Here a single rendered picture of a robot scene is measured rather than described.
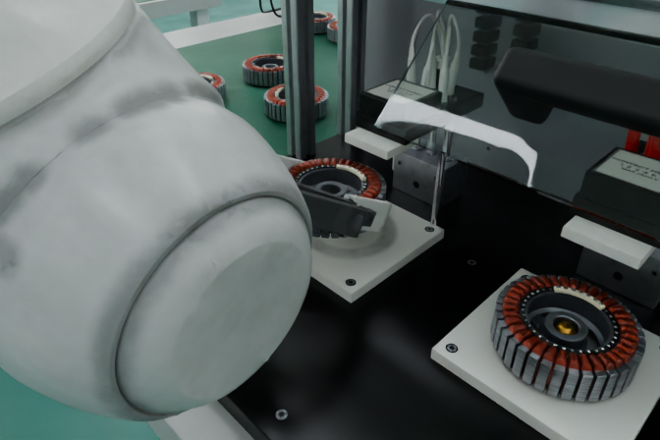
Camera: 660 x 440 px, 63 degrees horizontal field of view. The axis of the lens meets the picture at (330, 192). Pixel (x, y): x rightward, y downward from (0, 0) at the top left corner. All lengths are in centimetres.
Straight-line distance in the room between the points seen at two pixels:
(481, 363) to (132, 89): 38
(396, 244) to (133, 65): 45
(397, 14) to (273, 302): 66
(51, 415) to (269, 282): 140
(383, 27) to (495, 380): 53
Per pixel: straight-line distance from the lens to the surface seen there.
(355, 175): 56
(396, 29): 80
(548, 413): 46
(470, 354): 48
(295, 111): 74
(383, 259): 56
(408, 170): 67
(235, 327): 16
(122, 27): 17
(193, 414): 48
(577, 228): 47
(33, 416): 156
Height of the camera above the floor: 113
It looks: 31 degrees down
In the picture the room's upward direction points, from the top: straight up
